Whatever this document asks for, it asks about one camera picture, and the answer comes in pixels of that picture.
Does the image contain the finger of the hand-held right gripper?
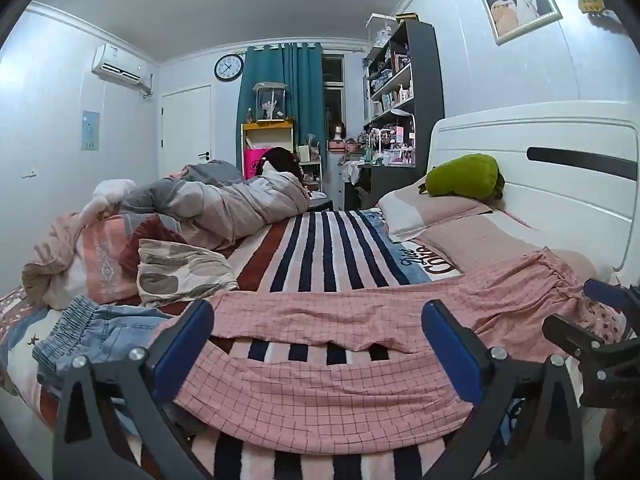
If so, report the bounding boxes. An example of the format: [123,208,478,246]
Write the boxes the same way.
[542,314,640,367]
[584,278,640,322]

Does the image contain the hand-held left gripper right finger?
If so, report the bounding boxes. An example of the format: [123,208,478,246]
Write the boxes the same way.
[421,300,586,480]

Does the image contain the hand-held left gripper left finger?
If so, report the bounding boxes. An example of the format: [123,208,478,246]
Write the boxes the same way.
[52,299,216,480]

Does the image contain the pink checked pants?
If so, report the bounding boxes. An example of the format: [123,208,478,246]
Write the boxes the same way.
[172,247,601,456]

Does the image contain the beige brown-spotted cushion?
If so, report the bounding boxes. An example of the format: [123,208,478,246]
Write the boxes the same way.
[136,238,240,308]

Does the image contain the blue denim shorts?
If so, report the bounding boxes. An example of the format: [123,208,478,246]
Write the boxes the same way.
[32,296,176,392]

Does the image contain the white headboard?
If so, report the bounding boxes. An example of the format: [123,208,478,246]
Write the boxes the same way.
[427,100,640,286]

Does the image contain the pink patterned folded blanket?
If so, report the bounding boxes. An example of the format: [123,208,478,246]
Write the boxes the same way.
[80,212,168,306]

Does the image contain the pink knit pillow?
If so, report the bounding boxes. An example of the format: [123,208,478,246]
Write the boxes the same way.
[425,215,616,286]

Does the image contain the white and pink pillow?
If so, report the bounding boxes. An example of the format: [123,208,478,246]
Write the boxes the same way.
[376,187,493,243]

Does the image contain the grey duvet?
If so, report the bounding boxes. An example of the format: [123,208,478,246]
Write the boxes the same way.
[120,160,311,253]

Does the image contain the beige pink cloth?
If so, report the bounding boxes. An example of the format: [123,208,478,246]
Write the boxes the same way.
[22,212,101,311]

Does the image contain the striped printed blanket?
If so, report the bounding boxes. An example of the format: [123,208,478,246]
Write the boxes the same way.
[0,207,626,480]

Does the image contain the green plush toy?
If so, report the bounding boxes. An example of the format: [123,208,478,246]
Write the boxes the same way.
[419,154,506,198]

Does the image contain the pink bag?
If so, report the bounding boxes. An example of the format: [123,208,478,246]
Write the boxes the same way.
[243,146,273,180]

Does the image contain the white drawer cabinet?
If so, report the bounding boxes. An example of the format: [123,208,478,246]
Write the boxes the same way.
[327,149,362,211]

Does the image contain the white door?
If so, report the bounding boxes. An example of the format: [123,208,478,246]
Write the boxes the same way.
[159,85,213,181]

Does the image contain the yellow shelf unit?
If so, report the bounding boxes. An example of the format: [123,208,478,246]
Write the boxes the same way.
[241,120,296,181]

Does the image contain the glass display case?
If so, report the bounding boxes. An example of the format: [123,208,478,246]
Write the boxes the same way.
[252,82,291,122]

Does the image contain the dark bookshelf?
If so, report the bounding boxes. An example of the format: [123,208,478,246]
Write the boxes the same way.
[362,12,445,211]

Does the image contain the window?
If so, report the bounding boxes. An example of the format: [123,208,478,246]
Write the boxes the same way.
[322,55,347,136]

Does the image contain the teal curtain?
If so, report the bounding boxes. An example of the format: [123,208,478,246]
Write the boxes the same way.
[236,41,326,193]

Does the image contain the white air conditioner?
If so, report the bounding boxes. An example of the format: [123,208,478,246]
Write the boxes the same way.
[91,44,153,97]

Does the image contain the white framed picture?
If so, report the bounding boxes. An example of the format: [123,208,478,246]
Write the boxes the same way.
[481,0,563,45]

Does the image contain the blue wall poster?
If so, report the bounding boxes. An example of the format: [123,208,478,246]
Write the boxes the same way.
[81,110,101,152]

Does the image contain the black wall clock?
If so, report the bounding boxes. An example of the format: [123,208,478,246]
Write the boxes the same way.
[214,53,244,82]

